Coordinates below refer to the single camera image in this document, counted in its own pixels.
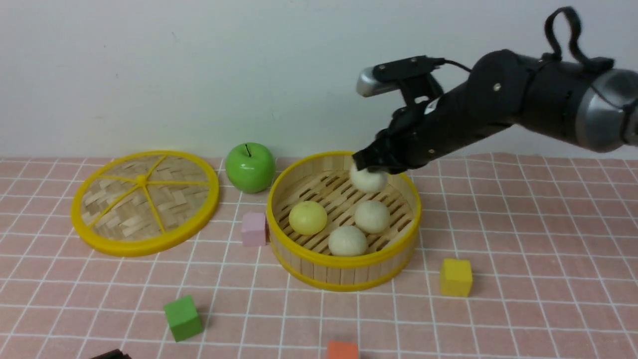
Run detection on green foam cube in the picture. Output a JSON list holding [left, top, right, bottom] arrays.
[[163, 295, 204, 343]]

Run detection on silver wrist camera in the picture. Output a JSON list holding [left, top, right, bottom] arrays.
[[356, 56, 445, 103]]

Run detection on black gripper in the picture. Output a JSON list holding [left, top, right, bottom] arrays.
[[352, 89, 499, 175]]

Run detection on pink foam cube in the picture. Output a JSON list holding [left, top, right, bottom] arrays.
[[241, 213, 268, 247]]

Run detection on yellow bun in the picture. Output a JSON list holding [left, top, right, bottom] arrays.
[[289, 201, 328, 236]]

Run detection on woven bamboo steamer lid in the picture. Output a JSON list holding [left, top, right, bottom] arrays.
[[70, 151, 220, 257]]

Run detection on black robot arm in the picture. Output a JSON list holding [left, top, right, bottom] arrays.
[[352, 50, 637, 175]]

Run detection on pink checkered tablecloth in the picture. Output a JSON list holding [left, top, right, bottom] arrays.
[[0, 153, 638, 359]]

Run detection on bamboo steamer tray yellow rim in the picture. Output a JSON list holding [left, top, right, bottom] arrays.
[[265, 152, 422, 292]]

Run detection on white bun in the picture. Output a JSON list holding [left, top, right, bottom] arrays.
[[349, 164, 389, 193], [328, 225, 368, 257], [354, 200, 390, 234]]

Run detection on black cable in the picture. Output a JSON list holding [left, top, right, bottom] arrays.
[[543, 6, 615, 73]]

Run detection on black object at edge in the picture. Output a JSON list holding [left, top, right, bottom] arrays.
[[91, 349, 131, 359]]

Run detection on yellow foam cube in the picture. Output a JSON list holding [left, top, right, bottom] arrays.
[[439, 258, 473, 297]]

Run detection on orange foam cube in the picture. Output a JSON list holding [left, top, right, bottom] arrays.
[[325, 341, 359, 359]]

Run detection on green apple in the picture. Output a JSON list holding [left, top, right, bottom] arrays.
[[225, 142, 276, 193]]

